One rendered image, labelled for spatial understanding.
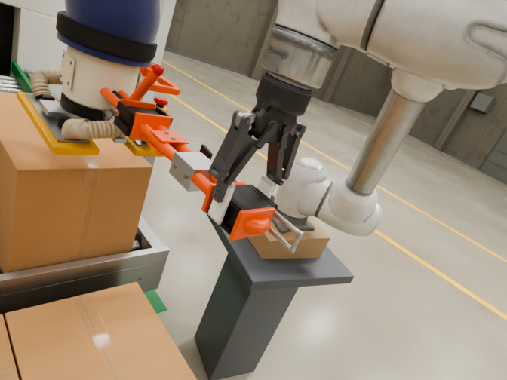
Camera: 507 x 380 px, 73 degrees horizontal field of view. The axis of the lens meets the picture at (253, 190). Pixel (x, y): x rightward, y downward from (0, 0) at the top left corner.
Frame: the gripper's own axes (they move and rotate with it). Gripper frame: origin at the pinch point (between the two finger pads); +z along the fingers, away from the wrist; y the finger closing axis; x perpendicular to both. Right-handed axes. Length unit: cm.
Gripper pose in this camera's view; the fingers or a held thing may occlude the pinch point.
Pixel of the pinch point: (241, 203)
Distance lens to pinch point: 55.5
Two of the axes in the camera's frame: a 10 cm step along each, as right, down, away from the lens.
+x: 6.2, 5.2, -5.9
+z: -3.4, 8.5, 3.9
